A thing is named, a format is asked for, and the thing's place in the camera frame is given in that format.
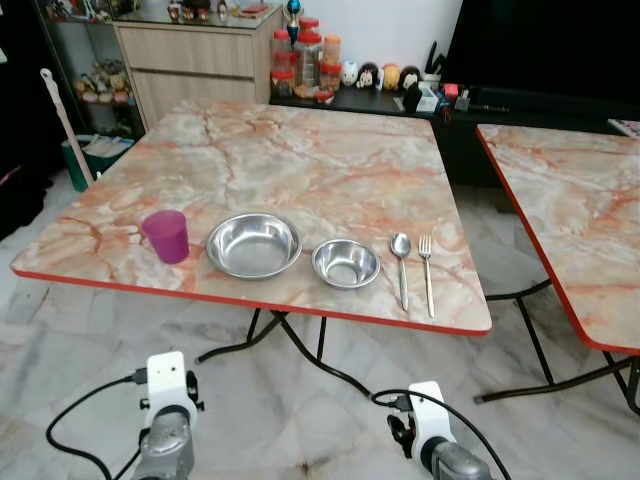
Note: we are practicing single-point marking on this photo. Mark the black round figurine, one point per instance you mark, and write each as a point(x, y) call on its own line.
point(410, 78)

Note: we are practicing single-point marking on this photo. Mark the large steel bowl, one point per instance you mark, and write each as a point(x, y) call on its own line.
point(253, 246)

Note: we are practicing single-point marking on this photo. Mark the white and orange magazine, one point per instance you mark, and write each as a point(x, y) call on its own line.
point(625, 127)

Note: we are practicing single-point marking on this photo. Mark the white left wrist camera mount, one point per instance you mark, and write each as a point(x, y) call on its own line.
point(166, 382)

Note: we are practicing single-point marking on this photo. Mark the small steel bowl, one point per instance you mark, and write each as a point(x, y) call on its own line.
point(346, 264)

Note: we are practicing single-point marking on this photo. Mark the white round figurine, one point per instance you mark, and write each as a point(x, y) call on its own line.
point(349, 73)

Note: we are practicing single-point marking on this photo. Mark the glass display shelf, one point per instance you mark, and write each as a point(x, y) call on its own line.
point(95, 80)

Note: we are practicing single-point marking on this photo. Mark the yellow round figurine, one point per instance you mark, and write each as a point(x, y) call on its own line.
point(390, 76)

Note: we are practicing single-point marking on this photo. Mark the wooden drawer cabinet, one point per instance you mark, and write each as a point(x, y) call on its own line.
point(195, 65)

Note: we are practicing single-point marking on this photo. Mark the marble folding table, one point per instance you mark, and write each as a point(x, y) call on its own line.
point(300, 170)
point(580, 210)

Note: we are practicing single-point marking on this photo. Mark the black-haired round figurine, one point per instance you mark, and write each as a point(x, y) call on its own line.
point(368, 76)

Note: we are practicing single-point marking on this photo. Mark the white desk organiser box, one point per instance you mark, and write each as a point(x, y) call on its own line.
point(428, 99)

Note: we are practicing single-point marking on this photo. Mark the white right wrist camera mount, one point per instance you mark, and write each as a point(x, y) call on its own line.
point(430, 412)

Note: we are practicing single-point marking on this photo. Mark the orange-filled plastic jar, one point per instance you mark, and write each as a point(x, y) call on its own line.
point(331, 50)

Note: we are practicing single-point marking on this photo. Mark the green bin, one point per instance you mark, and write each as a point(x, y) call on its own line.
point(100, 158)

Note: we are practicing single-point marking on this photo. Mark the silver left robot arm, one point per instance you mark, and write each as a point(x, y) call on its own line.
point(165, 448)

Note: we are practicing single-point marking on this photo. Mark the black television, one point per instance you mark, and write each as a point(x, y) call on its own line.
point(545, 45)

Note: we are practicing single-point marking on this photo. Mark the steel fork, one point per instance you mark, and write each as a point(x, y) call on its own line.
point(427, 280)

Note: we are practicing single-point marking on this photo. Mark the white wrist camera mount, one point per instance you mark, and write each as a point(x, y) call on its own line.
point(430, 412)
point(166, 382)

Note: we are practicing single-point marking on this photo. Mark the steel spoon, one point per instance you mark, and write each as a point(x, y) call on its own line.
point(400, 246)

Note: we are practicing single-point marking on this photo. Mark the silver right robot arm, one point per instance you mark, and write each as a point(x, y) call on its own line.
point(458, 465)

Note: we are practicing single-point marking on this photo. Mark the tall red-lidded jar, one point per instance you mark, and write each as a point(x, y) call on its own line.
point(308, 60)

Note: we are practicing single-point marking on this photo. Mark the purple plastic cup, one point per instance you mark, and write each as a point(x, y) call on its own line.
point(166, 238)

